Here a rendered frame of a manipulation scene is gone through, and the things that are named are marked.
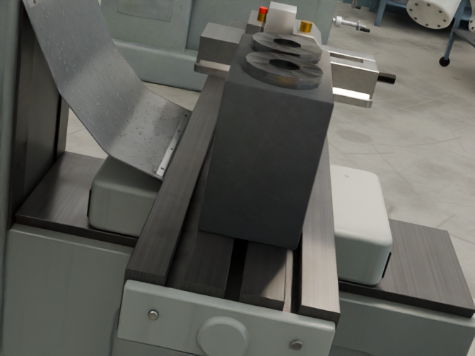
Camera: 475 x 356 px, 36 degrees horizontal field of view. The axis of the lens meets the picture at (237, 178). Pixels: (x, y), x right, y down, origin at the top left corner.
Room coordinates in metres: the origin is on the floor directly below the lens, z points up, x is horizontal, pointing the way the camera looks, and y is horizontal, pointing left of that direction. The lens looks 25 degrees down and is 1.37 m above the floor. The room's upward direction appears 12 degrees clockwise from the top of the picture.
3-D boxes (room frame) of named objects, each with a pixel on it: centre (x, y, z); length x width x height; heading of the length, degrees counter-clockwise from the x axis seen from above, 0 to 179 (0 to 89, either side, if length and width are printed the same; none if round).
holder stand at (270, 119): (0.86, -0.03, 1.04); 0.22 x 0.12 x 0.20; 0
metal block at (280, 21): (1.42, -0.02, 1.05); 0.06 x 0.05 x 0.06; 0
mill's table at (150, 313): (1.24, -0.02, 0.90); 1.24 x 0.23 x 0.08; 0
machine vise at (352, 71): (1.42, -0.05, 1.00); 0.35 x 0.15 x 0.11; 90
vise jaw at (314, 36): (1.42, -0.07, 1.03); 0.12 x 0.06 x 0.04; 0
